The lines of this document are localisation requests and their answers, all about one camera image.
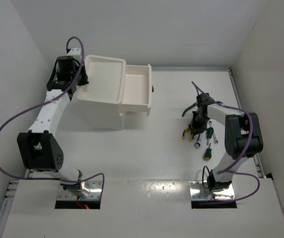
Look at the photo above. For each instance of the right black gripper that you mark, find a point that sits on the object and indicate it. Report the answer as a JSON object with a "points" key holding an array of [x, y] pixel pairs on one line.
{"points": [[196, 129]]}

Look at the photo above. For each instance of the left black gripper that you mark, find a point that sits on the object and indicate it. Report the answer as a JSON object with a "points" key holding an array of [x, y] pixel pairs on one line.
{"points": [[84, 80]]}

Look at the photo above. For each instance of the yellow black needle-nose pliers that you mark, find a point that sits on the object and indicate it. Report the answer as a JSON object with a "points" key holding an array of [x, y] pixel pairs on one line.
{"points": [[186, 132]]}

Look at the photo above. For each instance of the green handled screwdriver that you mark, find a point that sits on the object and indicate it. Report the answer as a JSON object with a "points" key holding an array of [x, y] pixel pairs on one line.
{"points": [[209, 134]]}

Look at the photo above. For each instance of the white drawer cabinet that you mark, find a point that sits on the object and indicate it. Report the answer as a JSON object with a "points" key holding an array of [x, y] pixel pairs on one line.
{"points": [[97, 104]]}

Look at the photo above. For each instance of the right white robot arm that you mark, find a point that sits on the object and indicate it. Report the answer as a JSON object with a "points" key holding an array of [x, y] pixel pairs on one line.
{"points": [[242, 140]]}

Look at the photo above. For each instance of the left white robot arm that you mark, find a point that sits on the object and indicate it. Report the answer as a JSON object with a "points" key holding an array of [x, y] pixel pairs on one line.
{"points": [[38, 147]]}

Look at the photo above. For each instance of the long silver ratchet wrench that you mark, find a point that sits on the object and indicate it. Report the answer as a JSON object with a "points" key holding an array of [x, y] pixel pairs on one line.
{"points": [[197, 144]]}

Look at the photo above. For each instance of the small silver wrench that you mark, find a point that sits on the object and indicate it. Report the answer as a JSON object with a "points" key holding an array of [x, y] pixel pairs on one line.
{"points": [[215, 140]]}

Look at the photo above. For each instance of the green orange stubby screwdriver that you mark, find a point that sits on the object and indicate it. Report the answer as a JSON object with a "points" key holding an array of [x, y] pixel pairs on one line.
{"points": [[208, 154]]}

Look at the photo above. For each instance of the green handled pliers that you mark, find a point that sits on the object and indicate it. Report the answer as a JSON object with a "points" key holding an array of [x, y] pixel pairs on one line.
{"points": [[188, 109]]}

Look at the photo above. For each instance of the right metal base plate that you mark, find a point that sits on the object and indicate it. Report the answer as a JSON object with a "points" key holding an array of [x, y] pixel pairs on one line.
{"points": [[198, 192]]}

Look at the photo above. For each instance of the metal base plate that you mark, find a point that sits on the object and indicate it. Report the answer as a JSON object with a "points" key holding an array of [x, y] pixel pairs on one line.
{"points": [[198, 192], [85, 191]]}

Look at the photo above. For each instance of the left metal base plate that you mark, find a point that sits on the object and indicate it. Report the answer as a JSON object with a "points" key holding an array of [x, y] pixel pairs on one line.
{"points": [[85, 191]]}

